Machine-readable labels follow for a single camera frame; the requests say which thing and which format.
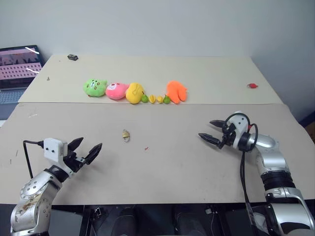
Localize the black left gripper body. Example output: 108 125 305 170
63 147 91 174

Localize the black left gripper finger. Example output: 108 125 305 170
67 137 85 154
85 142 103 166

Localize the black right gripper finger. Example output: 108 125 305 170
198 133 221 148
209 119 226 130

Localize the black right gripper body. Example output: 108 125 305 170
217 123 237 150

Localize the orange plush toy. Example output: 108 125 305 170
166 80 189 105

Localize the green plush toy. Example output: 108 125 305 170
83 78 108 98

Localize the pink plush toy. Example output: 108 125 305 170
105 82 130 101

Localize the yellow plush toy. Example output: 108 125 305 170
125 82 146 105

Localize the open laptop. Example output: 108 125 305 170
0 44 46 120

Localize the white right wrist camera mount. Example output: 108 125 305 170
229 111 250 149

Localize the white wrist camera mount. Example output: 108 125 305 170
43 138 74 179
229 111 250 149

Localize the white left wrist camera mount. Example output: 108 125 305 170
43 138 74 179

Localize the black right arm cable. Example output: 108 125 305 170
224 113 259 222

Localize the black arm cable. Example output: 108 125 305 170
23 140 45 179
224 113 259 222

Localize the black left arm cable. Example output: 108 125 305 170
23 140 45 179

